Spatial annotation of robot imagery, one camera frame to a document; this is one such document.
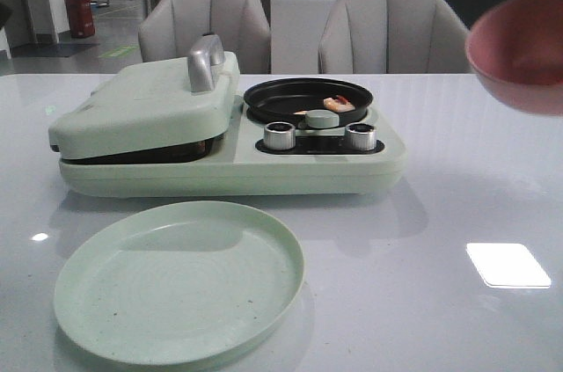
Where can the mint green breakfast maker lid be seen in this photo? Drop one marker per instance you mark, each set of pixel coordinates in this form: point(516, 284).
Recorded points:
point(137, 115)

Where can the pink bowl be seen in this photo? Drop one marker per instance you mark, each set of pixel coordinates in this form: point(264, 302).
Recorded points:
point(515, 50)

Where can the bread slice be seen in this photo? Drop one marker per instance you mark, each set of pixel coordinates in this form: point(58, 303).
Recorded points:
point(188, 152)

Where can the mint green breakfast maker base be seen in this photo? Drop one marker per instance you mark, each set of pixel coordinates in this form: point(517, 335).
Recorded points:
point(240, 164)

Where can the left silver control knob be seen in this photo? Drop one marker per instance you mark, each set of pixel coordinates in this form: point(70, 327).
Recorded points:
point(279, 135)

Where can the silver control knob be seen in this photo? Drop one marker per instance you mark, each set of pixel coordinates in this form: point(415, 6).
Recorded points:
point(360, 136)
point(279, 135)

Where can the black round frying pan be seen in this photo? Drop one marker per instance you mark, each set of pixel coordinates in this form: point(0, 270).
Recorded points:
point(277, 100)

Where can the right silver control knob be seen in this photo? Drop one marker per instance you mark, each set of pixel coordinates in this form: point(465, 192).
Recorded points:
point(360, 136)

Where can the mint green round plate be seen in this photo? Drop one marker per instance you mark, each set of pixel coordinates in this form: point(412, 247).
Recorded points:
point(192, 283)

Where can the right grey upholstered chair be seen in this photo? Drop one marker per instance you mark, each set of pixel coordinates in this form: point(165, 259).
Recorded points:
point(393, 37)

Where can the grey upholstered chair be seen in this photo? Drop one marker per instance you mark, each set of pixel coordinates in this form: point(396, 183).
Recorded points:
point(173, 27)
point(393, 37)

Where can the left grey upholstered chair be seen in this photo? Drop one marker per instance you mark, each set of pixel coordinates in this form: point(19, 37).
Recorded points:
point(173, 27)

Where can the red bin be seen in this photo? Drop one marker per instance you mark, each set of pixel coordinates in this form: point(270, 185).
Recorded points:
point(80, 18)

